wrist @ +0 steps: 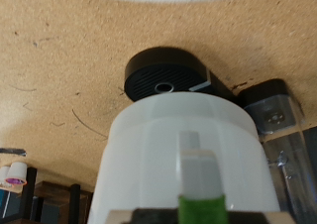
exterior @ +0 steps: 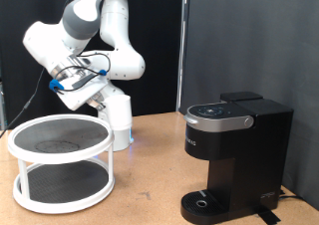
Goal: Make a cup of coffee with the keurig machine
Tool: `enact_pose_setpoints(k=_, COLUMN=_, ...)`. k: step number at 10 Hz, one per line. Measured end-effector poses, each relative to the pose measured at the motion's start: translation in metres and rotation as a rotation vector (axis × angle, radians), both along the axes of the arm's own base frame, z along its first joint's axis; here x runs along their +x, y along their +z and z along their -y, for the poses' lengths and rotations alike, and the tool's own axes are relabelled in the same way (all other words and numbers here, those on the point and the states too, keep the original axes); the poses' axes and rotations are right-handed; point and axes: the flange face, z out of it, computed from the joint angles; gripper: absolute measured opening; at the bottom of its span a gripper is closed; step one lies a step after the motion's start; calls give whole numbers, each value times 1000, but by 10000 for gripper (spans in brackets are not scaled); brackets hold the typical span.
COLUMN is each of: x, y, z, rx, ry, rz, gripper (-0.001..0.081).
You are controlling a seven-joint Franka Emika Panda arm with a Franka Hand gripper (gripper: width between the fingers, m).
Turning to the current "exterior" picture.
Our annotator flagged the thin black cable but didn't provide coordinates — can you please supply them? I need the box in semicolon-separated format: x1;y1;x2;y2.
0;0;113;139

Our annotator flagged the white two-tier turntable shelf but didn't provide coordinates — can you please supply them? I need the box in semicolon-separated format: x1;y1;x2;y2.
7;113;117;215

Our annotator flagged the black Keurig coffee machine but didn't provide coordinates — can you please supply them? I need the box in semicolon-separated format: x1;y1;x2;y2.
179;91;295;225

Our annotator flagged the dark gray backdrop panel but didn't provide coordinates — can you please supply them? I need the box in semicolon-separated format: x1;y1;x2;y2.
180;0;319;211

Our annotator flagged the white mug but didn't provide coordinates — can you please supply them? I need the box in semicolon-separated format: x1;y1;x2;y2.
105;95;134;131

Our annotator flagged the black power cord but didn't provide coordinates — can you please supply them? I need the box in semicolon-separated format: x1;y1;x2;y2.
278;188;305;201

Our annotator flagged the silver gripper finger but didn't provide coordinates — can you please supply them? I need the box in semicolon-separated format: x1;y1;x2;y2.
87;99;102;112
94;92;107;104

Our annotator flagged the black curtain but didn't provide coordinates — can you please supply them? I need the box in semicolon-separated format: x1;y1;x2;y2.
0;0;184;129

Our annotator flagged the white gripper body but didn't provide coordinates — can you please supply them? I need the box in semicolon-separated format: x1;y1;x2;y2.
57;72;111;112

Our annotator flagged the gray vertical frame post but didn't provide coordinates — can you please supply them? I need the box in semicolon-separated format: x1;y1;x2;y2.
0;80;7;131

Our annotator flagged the black tape strip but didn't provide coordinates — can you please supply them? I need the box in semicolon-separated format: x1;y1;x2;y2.
255;206;282;225

